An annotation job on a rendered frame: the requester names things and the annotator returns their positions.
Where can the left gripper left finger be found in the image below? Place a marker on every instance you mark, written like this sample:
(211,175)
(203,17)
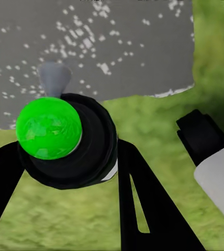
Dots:
(11,170)

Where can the insectifuge atomizer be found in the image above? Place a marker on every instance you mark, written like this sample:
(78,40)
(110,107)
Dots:
(66,141)

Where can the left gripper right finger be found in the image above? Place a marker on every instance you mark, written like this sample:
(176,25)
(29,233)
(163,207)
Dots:
(169,231)

